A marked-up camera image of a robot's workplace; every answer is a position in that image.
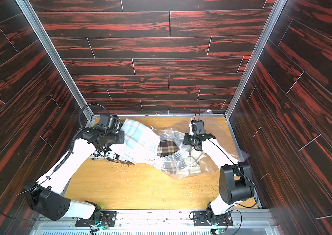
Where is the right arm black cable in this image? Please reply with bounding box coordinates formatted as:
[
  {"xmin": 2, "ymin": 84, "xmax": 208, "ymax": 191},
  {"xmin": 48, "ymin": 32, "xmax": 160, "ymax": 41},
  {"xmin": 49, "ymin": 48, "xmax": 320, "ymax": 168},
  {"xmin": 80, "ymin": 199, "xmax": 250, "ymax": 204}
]
[{"xmin": 207, "ymin": 137, "xmax": 259, "ymax": 235}]

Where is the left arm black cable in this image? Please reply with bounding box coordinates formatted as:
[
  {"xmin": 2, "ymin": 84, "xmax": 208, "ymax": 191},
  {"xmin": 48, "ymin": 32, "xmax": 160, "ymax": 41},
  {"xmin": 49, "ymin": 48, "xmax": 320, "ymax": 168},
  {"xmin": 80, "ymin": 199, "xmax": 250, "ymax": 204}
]
[{"xmin": 0, "ymin": 103, "xmax": 111, "ymax": 221}]

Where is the brown cream checked scarf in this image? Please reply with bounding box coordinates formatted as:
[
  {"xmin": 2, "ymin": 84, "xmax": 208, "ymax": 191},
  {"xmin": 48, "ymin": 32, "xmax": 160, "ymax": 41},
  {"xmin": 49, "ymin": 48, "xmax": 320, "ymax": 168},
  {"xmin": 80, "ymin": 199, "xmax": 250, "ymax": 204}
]
[{"xmin": 154, "ymin": 140, "xmax": 201, "ymax": 177}]

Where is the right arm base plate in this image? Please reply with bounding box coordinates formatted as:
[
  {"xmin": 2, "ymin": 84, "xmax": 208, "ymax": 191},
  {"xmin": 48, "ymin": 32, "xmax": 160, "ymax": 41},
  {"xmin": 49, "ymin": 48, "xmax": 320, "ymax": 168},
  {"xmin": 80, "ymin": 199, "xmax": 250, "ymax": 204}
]
[{"xmin": 189, "ymin": 210, "xmax": 233, "ymax": 227}]

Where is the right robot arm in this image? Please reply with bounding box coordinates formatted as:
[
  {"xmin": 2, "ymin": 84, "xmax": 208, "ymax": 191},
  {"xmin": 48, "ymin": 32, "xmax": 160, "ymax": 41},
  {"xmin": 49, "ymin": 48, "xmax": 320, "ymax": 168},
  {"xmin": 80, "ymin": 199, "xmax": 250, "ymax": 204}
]
[{"xmin": 184, "ymin": 120, "xmax": 256, "ymax": 226}]

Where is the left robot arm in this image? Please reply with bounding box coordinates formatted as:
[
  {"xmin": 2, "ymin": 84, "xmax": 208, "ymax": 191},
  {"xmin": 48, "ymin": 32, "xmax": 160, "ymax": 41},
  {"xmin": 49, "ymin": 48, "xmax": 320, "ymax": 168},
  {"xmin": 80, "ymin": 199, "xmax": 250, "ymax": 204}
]
[{"xmin": 23, "ymin": 114, "xmax": 125, "ymax": 225}]

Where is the black white smiley scarf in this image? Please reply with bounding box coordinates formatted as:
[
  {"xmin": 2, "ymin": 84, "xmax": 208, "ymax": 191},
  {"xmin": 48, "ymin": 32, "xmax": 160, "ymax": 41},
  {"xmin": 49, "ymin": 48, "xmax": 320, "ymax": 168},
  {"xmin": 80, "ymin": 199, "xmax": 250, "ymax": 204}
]
[{"xmin": 89, "ymin": 145, "xmax": 135, "ymax": 166}]

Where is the clear plastic vacuum bag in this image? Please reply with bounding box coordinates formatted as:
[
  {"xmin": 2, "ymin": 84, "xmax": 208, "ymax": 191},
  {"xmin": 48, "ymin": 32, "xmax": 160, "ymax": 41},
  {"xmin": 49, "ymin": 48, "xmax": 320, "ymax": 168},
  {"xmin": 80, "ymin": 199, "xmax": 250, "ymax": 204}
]
[{"xmin": 151, "ymin": 109, "xmax": 240, "ymax": 180}]

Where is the aluminium front rail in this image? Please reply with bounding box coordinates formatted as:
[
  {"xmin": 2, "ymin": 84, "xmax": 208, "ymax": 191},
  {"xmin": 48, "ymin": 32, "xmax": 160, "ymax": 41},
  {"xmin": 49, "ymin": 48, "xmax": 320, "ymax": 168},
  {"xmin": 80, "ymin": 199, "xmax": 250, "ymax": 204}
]
[{"xmin": 30, "ymin": 209, "xmax": 282, "ymax": 235}]

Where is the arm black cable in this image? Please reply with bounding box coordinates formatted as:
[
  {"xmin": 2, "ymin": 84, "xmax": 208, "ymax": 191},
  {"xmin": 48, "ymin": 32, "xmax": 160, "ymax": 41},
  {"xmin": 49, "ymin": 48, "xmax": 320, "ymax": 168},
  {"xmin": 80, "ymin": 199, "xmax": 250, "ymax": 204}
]
[
  {"xmin": 0, "ymin": 103, "xmax": 111, "ymax": 221},
  {"xmin": 207, "ymin": 137, "xmax": 259, "ymax": 235}
]

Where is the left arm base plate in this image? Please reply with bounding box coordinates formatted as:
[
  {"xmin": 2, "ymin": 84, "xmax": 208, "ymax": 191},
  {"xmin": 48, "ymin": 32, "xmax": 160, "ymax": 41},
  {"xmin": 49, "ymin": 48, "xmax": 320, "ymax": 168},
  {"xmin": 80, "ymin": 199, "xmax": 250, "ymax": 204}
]
[{"xmin": 75, "ymin": 210, "xmax": 118, "ymax": 229}]

